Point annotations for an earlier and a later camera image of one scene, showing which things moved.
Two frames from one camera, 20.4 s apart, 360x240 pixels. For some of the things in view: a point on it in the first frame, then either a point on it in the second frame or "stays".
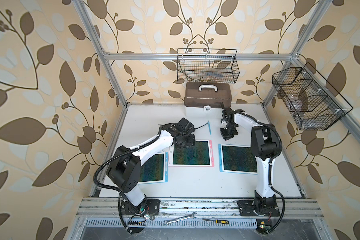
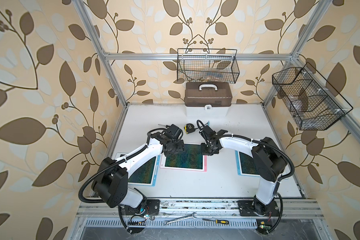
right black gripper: [226, 137] -> [204, 152]
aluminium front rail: [109, 207] stays
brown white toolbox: [204, 99] stays
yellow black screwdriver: [217, 221] stays
